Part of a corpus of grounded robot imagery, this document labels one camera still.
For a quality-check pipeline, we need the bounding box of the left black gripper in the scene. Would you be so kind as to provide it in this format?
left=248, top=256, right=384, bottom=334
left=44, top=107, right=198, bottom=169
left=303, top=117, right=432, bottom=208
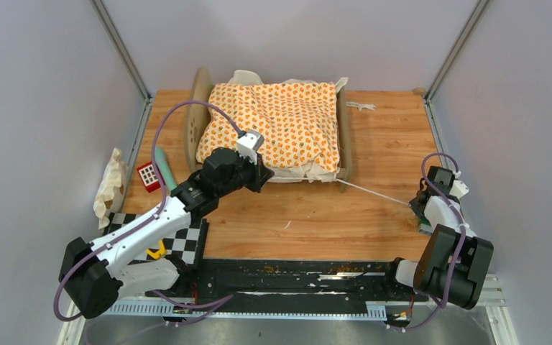
left=217, top=150, right=275, bottom=199

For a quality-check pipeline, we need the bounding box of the white rope tie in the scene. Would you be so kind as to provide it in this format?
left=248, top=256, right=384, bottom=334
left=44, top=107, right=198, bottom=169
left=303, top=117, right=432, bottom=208
left=346, top=101, right=376, bottom=111
left=335, top=178, right=410, bottom=207

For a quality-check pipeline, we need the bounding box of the wooden pet bed frame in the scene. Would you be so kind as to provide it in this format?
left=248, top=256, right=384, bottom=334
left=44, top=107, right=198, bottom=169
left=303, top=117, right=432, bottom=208
left=183, top=66, right=355, bottom=188

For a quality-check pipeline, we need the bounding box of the yellow duck print blanket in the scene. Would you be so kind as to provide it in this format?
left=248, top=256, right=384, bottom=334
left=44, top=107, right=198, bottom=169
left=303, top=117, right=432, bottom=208
left=190, top=68, right=352, bottom=183

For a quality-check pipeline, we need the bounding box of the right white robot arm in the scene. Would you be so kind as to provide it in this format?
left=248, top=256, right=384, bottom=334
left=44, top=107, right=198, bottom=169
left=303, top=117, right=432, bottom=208
left=410, top=166, right=494, bottom=310

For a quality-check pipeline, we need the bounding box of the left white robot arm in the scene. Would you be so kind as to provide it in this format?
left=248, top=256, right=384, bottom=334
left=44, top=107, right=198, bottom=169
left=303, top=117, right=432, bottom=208
left=53, top=130, right=274, bottom=319

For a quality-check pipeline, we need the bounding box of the teal cylinder toy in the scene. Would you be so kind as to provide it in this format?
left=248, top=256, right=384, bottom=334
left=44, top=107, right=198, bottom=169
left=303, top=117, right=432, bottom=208
left=155, top=147, right=177, bottom=190

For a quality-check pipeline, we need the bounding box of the red window toy block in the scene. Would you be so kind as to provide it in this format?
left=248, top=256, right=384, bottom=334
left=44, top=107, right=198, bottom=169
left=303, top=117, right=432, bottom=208
left=136, top=162, right=160, bottom=193

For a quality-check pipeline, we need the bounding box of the yellow plastic block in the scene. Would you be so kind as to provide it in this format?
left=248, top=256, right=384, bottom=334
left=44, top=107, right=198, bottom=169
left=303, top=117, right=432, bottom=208
left=146, top=239, right=167, bottom=260

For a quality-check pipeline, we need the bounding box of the white duck pillow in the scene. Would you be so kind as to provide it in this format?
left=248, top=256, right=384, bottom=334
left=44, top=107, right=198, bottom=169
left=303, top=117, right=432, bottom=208
left=93, top=148, right=129, bottom=230

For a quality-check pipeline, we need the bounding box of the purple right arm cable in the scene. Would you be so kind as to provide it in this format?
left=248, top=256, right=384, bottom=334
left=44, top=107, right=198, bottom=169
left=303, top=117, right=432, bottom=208
left=418, top=152, right=469, bottom=325

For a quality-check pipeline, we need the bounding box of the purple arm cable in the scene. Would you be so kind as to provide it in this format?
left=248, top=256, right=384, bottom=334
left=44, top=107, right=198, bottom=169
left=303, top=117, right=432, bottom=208
left=418, top=152, right=469, bottom=325
left=51, top=99, right=249, bottom=325

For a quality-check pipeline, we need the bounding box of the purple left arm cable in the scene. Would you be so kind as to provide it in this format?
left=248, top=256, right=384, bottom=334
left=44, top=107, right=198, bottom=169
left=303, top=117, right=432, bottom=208
left=51, top=99, right=249, bottom=325

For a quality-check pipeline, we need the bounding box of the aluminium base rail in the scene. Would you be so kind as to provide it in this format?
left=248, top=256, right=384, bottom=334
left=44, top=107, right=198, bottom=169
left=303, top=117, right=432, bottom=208
left=62, top=257, right=520, bottom=321

